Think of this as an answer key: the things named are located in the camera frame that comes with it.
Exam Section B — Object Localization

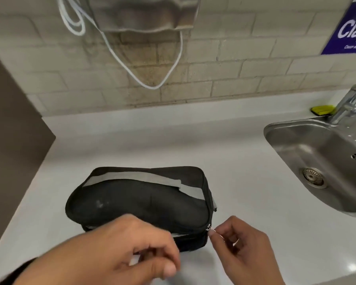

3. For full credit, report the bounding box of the person's left hand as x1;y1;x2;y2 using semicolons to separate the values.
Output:
13;214;181;285

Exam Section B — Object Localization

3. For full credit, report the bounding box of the person's right hand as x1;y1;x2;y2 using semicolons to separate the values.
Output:
209;216;285;285

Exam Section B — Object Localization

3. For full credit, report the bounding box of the black toiletry bag grey strap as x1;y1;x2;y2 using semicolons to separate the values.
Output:
65;166;218;254

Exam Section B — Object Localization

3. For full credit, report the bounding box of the person's left forearm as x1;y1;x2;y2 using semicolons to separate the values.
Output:
0;257;38;285

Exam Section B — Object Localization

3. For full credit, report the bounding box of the metal sink drain strainer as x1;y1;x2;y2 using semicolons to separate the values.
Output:
302;167;326;187

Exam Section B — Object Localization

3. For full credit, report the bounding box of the stainless steel sink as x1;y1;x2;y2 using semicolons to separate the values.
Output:
263;114;356;220

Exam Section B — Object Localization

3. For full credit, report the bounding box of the yellow sponge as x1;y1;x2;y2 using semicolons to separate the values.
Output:
311;105;336;117

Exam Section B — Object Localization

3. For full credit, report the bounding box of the brown cabinet panel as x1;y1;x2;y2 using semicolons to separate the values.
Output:
0;44;56;259

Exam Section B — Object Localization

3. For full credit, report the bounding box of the chrome faucet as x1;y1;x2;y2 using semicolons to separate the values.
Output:
329;84;356;125

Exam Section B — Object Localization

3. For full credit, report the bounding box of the grey face mask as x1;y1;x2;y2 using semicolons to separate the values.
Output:
87;0;202;35

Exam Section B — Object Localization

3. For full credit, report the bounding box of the white cord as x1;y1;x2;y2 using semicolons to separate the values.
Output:
56;0;184;89

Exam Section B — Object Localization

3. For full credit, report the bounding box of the blue wall sign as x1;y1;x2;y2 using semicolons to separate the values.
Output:
321;1;356;55

